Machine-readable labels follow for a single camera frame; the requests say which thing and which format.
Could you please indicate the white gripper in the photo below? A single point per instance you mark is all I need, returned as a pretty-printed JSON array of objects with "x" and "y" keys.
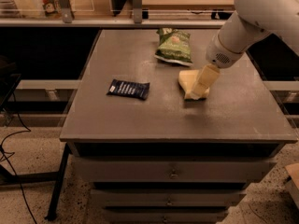
[{"x": 219, "y": 54}]

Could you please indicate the yellow sponge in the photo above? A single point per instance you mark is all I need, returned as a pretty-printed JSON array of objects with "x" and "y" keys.
[{"x": 186, "y": 78}]

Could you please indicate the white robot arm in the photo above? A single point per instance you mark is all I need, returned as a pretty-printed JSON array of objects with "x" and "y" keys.
[{"x": 252, "y": 21}]

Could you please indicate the green chip bag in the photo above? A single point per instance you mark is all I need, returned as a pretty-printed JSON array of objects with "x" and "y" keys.
[{"x": 174, "y": 46}]

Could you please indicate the dark blue snack packet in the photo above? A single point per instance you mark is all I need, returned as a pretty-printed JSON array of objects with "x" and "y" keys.
[{"x": 129, "y": 89}]

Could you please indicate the grey drawer cabinet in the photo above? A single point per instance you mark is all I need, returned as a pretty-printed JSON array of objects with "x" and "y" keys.
[{"x": 167, "y": 160}]

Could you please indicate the wooden box at right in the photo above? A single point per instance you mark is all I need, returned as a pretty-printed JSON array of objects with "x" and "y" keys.
[{"x": 292, "y": 185}]

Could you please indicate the black metal stand leg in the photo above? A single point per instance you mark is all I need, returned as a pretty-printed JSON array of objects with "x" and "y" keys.
[{"x": 51, "y": 215}]

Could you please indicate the metal shelf rail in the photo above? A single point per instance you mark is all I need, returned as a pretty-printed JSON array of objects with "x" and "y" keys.
[{"x": 112, "y": 24}]

